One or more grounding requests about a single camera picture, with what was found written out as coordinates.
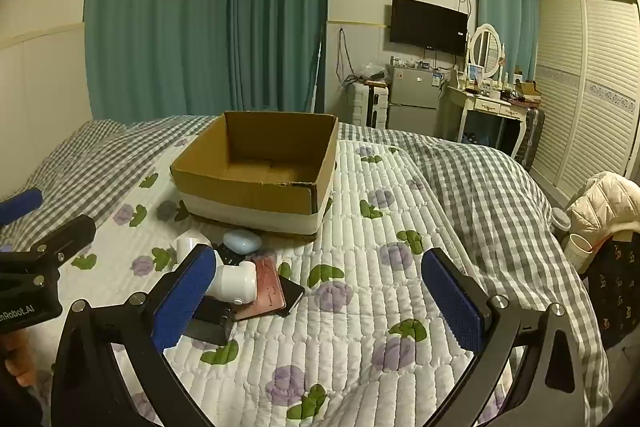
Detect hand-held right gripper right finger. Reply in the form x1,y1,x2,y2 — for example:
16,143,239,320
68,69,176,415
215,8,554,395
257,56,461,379
420,248,601,427

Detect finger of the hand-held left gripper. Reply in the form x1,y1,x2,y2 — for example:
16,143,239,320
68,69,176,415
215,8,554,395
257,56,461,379
29,214,97,267
0,188,45,228

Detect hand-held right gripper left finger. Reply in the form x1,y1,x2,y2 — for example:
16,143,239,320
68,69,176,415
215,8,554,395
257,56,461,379
50,244,236,427

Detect black rectangular box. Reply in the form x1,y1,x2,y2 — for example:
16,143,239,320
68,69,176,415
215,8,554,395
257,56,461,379
187,297,236,345

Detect white cylindrical device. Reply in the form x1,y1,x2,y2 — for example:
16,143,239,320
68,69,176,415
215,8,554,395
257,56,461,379
206,257,261,306

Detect black remote control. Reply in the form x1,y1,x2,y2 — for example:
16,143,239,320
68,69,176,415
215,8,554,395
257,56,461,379
214,244,246,267

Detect pink notebook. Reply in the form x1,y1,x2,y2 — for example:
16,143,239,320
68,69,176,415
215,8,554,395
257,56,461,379
232,254,287,321

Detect light blue earbud case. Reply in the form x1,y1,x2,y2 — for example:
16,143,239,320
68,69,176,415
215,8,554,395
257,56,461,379
223,230,263,254

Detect black phone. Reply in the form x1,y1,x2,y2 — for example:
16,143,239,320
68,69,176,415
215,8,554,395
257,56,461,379
272,276,306,318

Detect cardboard box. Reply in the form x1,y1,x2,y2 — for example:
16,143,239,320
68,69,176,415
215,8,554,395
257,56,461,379
170,111,340,238

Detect person's left hand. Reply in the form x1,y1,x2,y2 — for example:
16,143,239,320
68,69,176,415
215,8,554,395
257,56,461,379
0,332,39,388

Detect white floral quilted mat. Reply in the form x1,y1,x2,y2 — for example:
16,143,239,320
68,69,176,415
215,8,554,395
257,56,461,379
30,139,516,427

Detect white paper cup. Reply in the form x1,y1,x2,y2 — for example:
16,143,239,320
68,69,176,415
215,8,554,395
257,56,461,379
565,234,593,273

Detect dark patterned cloth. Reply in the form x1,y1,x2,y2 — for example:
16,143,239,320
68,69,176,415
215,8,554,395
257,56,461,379
582,232,640,350

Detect silver suitcase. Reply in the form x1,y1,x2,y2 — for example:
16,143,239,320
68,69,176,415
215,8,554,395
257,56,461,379
515,107,545,172

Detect white puffy jacket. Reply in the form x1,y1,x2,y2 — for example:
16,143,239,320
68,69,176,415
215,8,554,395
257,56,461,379
565,172,640,253

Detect white dressing table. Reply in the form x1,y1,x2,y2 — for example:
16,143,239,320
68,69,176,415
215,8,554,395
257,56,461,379
440,84,533,158

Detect silver mini fridge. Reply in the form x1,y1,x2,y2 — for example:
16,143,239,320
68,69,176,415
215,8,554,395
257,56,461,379
387,66,446,135

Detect white suitcase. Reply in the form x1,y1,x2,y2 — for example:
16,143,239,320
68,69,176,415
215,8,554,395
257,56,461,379
351,84,390,130

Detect teal curtain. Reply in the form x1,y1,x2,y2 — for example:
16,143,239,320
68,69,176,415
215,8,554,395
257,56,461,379
227,0,331,114
84,0,236,122
472,0,538,82

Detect small brown box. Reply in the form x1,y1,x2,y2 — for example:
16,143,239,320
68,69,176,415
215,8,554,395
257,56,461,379
515,79,543,102

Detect white louvered wardrobe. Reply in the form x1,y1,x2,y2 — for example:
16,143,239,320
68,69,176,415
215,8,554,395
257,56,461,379
530,0,640,202

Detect white oval vanity mirror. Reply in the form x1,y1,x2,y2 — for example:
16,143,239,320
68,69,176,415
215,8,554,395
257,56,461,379
467,23,507,82

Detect white mop pole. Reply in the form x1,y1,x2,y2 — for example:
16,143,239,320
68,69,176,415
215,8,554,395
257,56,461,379
310,32,323,112

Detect black wall cables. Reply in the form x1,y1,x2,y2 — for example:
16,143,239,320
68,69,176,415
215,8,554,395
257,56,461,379
336,27,361,88

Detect black wall television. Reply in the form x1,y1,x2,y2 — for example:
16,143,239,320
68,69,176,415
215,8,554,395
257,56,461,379
389,0,469,56

